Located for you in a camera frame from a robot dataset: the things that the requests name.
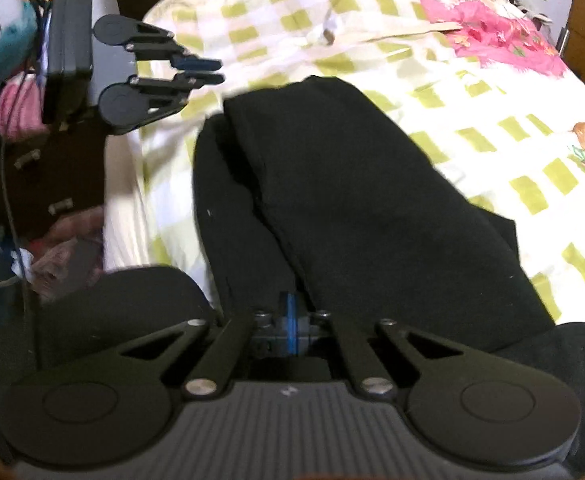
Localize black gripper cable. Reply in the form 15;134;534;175
0;135;43;361

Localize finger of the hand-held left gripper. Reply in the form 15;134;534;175
132;21;223;73
130;71;226;113

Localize green checked floral blanket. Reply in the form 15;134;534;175
103;0;585;331

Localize black pants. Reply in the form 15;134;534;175
192;75;558;356

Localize pink fuzzy garment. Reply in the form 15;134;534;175
0;72;50;141

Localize person's left hand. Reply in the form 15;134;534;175
31;206;106;303

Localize small white brown item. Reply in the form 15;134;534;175
307;10;343;46

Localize white cable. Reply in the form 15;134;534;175
487;0;556;26
0;252;36;291

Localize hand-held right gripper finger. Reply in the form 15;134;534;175
120;291;297;402
290;291;466;401

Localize teal cloth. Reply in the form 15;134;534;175
0;2;40;78

